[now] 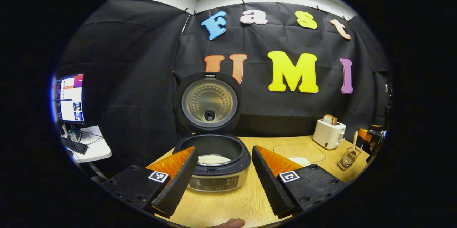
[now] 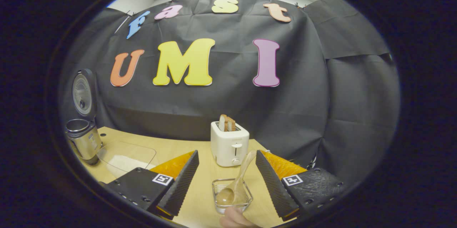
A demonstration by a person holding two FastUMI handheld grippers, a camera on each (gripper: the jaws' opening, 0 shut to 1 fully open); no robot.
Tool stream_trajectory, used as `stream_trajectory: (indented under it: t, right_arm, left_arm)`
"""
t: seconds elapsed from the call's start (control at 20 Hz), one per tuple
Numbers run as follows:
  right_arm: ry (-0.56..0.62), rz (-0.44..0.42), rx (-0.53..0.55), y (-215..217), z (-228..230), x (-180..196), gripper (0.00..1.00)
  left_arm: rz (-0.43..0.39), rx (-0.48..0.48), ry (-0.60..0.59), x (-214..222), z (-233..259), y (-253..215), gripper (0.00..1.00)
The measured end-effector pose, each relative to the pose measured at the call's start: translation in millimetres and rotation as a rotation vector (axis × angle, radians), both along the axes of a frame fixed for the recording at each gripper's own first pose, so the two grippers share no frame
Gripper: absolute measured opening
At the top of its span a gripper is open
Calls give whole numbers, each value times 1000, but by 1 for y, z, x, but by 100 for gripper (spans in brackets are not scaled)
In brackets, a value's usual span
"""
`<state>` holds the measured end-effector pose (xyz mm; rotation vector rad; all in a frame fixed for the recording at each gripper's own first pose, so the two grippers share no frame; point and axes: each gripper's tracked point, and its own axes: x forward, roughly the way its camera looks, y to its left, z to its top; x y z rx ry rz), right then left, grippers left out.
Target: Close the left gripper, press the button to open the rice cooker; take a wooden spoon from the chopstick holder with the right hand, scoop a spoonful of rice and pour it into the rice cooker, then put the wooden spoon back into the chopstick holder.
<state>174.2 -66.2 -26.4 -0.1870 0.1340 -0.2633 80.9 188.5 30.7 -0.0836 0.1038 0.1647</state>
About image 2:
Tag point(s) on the white toaster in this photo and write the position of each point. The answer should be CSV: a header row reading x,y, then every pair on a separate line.
x,y
228,146

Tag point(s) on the white bread slice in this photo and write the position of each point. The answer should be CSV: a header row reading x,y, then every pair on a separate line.
x,y
222,122

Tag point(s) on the wooden spoon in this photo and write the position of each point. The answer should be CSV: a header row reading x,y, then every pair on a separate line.
x,y
228,196

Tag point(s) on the brown toasted bread slice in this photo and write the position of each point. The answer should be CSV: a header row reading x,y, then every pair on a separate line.
x,y
231,124

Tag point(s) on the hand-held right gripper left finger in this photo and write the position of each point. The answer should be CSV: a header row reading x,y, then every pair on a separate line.
x,y
178,185

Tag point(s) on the dark grey rice cooker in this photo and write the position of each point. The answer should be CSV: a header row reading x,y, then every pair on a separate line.
x,y
85,142

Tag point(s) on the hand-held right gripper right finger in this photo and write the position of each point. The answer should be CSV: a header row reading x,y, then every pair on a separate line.
x,y
275,185

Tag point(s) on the clear rice container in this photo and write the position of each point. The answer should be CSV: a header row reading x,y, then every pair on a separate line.
x,y
125,153

